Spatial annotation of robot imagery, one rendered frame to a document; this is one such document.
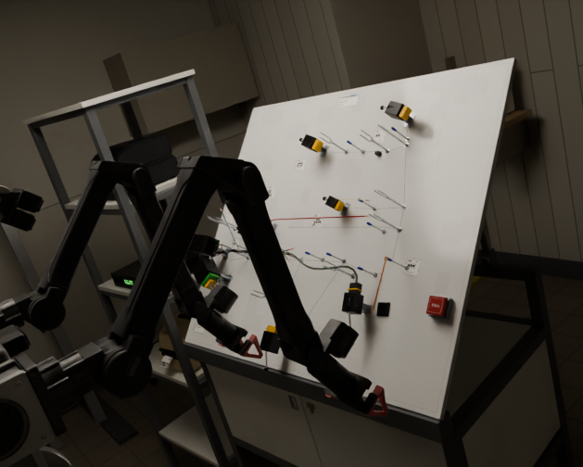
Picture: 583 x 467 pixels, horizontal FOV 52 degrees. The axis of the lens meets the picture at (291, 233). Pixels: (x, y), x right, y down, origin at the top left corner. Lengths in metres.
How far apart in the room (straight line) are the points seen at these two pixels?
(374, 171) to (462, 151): 0.31
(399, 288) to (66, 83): 2.96
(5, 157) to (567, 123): 3.33
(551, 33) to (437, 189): 2.04
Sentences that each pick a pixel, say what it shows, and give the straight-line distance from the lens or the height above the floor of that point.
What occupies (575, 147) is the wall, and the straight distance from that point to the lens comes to 3.80.
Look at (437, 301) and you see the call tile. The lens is 1.63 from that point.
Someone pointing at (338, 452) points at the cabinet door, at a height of 0.56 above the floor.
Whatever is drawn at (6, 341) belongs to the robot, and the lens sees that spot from 1.21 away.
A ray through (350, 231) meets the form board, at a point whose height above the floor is 1.23.
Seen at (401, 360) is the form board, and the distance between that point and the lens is 1.70.
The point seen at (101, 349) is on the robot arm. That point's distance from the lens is 1.02.
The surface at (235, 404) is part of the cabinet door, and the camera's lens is 2.45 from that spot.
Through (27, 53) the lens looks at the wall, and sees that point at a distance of 4.17.
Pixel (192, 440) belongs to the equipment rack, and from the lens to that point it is 3.03.
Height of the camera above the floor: 1.84
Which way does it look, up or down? 17 degrees down
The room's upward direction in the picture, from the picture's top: 17 degrees counter-clockwise
